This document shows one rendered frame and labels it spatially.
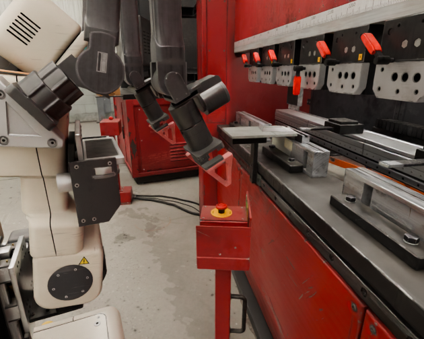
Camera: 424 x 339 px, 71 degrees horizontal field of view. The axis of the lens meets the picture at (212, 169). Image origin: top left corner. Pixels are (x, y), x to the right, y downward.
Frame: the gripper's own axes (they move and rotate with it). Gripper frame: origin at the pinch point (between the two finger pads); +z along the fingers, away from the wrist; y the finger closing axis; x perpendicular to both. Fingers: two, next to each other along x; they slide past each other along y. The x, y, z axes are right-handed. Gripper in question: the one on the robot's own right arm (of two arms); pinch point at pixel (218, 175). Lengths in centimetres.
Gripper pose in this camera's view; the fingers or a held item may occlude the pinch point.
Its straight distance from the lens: 70.5
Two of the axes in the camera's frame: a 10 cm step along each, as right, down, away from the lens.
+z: 4.2, 7.9, 4.6
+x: -8.2, 5.4, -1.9
